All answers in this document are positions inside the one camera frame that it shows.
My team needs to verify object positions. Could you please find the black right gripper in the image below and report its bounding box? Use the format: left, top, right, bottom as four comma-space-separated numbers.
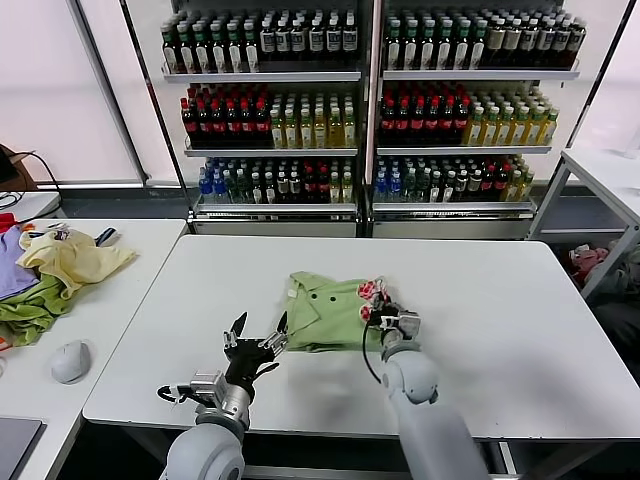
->
367, 288, 407, 329

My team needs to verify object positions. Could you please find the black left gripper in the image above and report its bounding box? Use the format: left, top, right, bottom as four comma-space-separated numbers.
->
222, 310, 290, 390

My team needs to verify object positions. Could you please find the light green polo shirt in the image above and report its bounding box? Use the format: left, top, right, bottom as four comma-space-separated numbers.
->
284, 271, 401, 354

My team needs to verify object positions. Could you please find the red white clothes pile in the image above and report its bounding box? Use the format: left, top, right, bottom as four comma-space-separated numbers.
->
567, 243, 612, 281

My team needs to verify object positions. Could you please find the yellow juice bottle green cap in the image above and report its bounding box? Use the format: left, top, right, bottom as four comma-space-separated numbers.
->
326, 108, 342, 149
480, 105, 496, 146
495, 105, 511, 146
311, 108, 327, 149
540, 105, 556, 146
282, 108, 298, 149
297, 108, 313, 149
340, 108, 356, 149
465, 105, 481, 146
268, 108, 284, 149
511, 105, 527, 146
525, 105, 541, 146

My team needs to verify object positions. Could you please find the white computer mouse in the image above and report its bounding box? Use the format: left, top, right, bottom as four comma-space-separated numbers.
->
49, 339, 93, 385

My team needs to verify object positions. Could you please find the pale yellow shirt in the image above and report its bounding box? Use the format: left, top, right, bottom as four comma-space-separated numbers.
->
16, 230, 139, 301

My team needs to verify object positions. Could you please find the white patterned cloth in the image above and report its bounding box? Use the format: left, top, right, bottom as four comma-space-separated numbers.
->
44, 223, 74, 245

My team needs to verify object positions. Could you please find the crumpled olive green garment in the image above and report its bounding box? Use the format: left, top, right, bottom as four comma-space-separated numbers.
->
0, 274, 75, 349

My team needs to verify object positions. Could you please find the grey drinks shelf unit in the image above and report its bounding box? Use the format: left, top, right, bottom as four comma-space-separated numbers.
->
159, 0, 369, 238
367, 0, 581, 241

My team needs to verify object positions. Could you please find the green cap tea bottle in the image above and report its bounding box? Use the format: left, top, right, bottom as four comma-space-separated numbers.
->
193, 23, 210, 75
177, 23, 194, 75
433, 20, 450, 71
162, 23, 179, 75
241, 23, 258, 75
467, 20, 484, 71
417, 20, 434, 71
209, 23, 226, 75
450, 20, 467, 71
384, 20, 401, 71
400, 20, 417, 71
225, 23, 242, 75

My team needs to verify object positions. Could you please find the purple shirt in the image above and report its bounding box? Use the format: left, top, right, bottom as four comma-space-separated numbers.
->
0, 227, 40, 303

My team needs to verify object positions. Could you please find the white metal side table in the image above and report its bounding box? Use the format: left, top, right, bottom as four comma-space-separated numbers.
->
526, 147, 640, 300

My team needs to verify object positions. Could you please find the small white desk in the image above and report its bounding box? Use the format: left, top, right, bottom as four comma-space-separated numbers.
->
0, 191, 65, 220

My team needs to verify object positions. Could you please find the grey laptop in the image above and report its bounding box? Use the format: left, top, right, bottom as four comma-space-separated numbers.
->
0, 416, 44, 480

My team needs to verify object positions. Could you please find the dark bottle black white label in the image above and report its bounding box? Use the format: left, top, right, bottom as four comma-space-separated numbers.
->
289, 17, 306, 62
273, 17, 290, 62
258, 17, 275, 62
340, 17, 357, 62
306, 17, 323, 62
323, 17, 340, 62

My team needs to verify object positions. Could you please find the brown cardboard box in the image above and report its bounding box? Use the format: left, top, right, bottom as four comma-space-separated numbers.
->
7, 149, 38, 191

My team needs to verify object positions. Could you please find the dark bottle beige label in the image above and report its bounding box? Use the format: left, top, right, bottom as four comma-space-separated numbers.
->
485, 17, 503, 69
501, 17, 519, 69

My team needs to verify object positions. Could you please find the dark bottle grey label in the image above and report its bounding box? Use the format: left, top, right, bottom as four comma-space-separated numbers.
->
551, 18, 569, 69
567, 18, 584, 69
535, 18, 553, 69
518, 18, 536, 69

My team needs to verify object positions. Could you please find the black screen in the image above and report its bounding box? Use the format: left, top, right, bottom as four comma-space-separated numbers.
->
0, 144, 20, 184

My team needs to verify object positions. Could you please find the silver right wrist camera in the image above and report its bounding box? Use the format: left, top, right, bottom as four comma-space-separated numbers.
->
395, 309, 422, 344

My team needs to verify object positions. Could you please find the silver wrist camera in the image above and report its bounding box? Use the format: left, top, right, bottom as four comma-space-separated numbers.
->
191, 369, 225, 402
395, 309, 422, 344

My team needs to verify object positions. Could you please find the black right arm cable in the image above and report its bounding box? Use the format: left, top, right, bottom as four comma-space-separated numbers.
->
361, 319, 389, 386

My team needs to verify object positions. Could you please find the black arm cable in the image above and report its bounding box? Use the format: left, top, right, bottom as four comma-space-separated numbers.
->
157, 383, 195, 405
361, 319, 389, 386

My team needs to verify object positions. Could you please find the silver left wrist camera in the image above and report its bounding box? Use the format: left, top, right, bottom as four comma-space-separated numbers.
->
191, 369, 225, 402

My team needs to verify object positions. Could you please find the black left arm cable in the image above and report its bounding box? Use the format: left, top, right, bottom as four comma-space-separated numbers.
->
157, 383, 195, 405

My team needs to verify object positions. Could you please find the black power cable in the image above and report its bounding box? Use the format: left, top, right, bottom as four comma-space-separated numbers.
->
18, 150, 64, 200

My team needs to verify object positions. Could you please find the window frame post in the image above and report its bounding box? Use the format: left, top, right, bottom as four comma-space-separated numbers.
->
65, 0, 150, 187
561, 0, 640, 150

